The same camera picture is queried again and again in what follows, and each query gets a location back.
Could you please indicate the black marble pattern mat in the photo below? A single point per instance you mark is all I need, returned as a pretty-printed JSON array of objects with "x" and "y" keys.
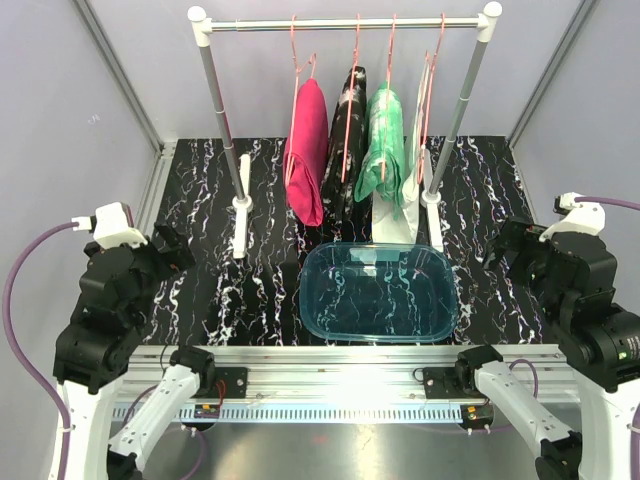
[{"x": 254, "y": 301}]

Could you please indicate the magenta pink trousers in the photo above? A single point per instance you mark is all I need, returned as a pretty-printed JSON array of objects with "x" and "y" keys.
[{"x": 305, "y": 155}]

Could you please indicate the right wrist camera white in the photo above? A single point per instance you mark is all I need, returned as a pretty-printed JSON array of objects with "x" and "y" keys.
[{"x": 576, "y": 216}]

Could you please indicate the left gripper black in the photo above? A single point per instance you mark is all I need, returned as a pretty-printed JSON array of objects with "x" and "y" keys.
[{"x": 179, "y": 255}]

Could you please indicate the pink wire hanger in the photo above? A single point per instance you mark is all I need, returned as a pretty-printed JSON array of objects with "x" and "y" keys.
[
  {"x": 355, "y": 60},
  {"x": 431, "y": 67},
  {"x": 298, "y": 70},
  {"x": 388, "y": 79}
]

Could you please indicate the black white patterned trousers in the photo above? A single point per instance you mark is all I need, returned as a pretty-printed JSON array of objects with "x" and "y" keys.
[{"x": 345, "y": 218}]

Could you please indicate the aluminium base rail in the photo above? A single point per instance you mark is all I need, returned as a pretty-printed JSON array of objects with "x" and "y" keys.
[{"x": 345, "y": 384}]

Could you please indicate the white grey clothes rack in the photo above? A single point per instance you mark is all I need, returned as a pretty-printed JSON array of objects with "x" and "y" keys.
[{"x": 239, "y": 166}]

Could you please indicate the blue transparent plastic bin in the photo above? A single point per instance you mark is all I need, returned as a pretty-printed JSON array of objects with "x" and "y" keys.
[{"x": 381, "y": 293}]

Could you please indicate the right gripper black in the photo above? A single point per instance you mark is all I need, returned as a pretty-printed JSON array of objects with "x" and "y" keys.
[{"x": 519, "y": 234}]

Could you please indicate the green white tie-dye trousers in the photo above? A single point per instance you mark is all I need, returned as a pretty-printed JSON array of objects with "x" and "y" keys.
[{"x": 369, "y": 179}]

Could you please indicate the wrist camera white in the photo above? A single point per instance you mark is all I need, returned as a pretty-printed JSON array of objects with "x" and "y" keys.
[
  {"x": 111, "y": 226},
  {"x": 576, "y": 216}
]

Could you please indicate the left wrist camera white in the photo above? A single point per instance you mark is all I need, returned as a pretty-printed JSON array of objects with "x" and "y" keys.
[{"x": 111, "y": 226}]

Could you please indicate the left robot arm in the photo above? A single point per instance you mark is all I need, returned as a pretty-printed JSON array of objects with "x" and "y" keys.
[{"x": 92, "y": 356}]

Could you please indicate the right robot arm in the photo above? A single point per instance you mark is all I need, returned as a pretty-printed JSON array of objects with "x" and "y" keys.
[{"x": 572, "y": 276}]

